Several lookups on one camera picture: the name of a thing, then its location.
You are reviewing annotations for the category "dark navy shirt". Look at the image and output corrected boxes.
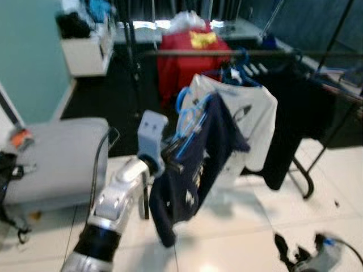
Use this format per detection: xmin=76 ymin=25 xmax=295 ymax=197
xmin=149 ymin=93 xmax=251 ymax=249

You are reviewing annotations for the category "blue plastic hanger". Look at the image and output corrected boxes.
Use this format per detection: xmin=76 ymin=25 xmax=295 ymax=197
xmin=218 ymin=48 xmax=263 ymax=87
xmin=174 ymin=86 xmax=215 ymax=161

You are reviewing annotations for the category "black metal clothes rack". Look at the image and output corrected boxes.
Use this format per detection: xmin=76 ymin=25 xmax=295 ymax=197
xmin=129 ymin=0 xmax=363 ymax=200

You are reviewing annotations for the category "red shirt yellow print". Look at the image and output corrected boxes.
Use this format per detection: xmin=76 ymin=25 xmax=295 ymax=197
xmin=157 ymin=28 xmax=234 ymax=109

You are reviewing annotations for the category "white printed T-shirt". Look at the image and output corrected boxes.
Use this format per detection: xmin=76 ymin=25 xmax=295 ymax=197
xmin=181 ymin=73 xmax=279 ymax=173

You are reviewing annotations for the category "grey upholstered ottoman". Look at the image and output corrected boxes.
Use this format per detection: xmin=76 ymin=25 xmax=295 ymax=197
xmin=0 ymin=117 xmax=110 ymax=215

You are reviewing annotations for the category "black hanging garment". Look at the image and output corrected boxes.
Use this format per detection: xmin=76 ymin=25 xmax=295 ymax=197
xmin=262 ymin=61 xmax=336 ymax=192

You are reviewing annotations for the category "white shelf unit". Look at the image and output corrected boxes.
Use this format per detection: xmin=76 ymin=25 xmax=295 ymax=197
xmin=58 ymin=16 xmax=115 ymax=78

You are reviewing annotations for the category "small orange object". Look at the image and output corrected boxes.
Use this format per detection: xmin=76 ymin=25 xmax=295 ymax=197
xmin=10 ymin=127 xmax=33 ymax=152

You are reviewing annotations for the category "dark teal curtain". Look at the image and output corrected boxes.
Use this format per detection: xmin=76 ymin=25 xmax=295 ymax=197
xmin=235 ymin=0 xmax=363 ymax=54

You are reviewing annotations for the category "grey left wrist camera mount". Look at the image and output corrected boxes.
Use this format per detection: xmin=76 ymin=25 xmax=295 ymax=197
xmin=137 ymin=110 xmax=170 ymax=177

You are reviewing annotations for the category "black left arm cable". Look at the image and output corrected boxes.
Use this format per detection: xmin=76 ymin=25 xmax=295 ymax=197
xmin=89 ymin=127 xmax=121 ymax=211

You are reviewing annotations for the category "black strapped bag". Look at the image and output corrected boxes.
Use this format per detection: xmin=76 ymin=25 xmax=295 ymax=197
xmin=0 ymin=150 xmax=36 ymax=245

